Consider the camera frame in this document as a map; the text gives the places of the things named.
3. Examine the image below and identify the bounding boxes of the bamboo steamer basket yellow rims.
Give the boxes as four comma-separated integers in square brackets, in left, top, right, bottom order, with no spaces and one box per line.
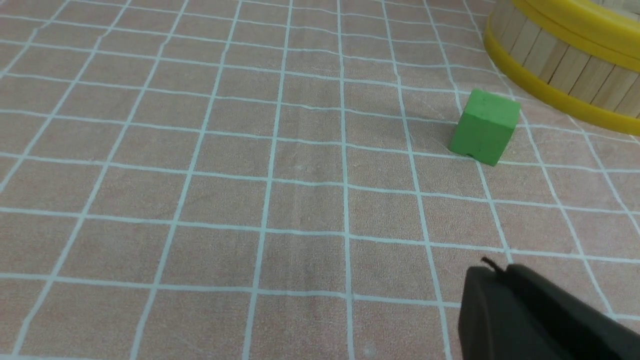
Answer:
[483,0,640,136]

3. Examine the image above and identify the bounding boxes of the green foam cube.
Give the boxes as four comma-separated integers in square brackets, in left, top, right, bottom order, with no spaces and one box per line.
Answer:
[448,88,521,167]

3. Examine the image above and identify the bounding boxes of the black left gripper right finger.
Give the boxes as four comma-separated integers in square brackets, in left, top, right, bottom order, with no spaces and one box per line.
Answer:
[505,263,640,360]

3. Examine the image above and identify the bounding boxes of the pink checkered tablecloth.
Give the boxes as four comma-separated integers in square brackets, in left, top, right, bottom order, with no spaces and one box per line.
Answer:
[1,0,639,360]

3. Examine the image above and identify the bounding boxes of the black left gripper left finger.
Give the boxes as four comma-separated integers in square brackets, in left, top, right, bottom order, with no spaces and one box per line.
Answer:
[458,258,551,360]

